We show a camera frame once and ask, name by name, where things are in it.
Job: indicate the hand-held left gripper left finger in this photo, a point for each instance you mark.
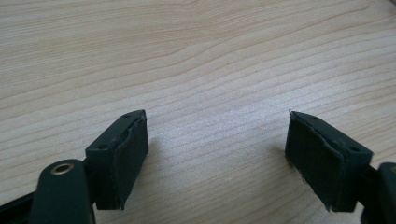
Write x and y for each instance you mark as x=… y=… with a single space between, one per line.
x=120 y=158

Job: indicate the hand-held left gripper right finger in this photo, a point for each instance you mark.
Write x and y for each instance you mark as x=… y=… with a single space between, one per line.
x=323 y=165

